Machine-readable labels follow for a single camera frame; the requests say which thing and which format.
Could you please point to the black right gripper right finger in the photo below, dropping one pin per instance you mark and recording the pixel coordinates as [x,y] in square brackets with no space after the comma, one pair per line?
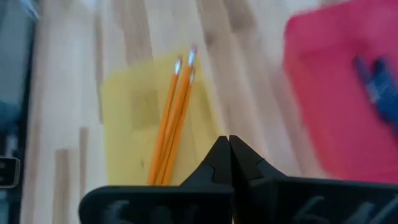
[295,202]

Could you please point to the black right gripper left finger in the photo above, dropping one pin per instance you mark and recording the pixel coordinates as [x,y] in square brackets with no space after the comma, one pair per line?
[171,205]

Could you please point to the blue crayon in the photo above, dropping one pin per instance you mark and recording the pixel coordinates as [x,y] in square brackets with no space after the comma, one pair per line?
[384,99]

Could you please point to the yellow plastic bin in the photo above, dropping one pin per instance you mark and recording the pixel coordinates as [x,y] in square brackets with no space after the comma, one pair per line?
[130,124]

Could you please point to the red plastic bin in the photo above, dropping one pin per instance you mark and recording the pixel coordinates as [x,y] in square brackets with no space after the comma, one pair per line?
[326,109]

